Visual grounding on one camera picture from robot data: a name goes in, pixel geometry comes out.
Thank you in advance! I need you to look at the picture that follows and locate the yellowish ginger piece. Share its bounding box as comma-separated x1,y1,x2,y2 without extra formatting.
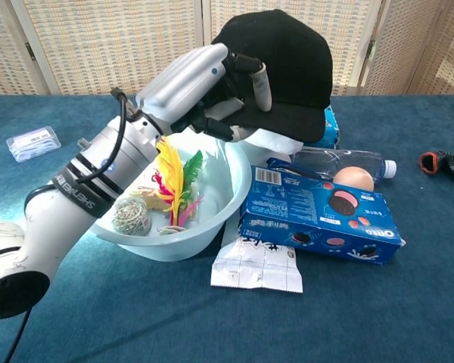
130,187,171,213

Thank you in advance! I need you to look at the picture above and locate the grey knit work glove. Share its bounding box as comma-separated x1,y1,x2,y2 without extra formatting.
418,150,454,196

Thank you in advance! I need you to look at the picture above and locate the clear plastic floss box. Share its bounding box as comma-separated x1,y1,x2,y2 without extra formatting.
6,126,62,163

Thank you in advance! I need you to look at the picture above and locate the white printed packet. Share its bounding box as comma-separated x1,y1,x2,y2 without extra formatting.
210,236,303,294

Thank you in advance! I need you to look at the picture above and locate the brown egg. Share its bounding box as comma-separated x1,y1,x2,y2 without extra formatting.
332,166,375,192

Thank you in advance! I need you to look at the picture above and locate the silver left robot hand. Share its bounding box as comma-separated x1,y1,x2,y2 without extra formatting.
135,42,272,143

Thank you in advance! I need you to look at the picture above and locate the blue chocolate chip cookie box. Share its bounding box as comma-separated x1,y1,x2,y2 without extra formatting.
304,104,341,149

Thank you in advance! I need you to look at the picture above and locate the blue Oreo cookie box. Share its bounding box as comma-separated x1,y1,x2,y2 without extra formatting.
238,165,404,266

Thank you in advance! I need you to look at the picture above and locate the light blue plastic bowl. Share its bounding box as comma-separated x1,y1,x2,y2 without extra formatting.
89,130,253,262

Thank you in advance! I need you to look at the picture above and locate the blue felt table cover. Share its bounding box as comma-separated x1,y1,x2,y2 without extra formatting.
0,94,454,363

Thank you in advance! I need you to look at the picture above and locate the black baseball cap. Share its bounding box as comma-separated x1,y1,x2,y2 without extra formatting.
210,9,334,144

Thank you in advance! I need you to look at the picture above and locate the steel wool scrubber ball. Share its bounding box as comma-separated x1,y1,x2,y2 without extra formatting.
111,196,152,237

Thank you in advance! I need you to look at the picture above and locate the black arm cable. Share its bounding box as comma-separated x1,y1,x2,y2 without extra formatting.
3,86,143,363

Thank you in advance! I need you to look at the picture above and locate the clear water bottle white cap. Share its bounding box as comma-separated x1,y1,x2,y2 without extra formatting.
291,147,397,186

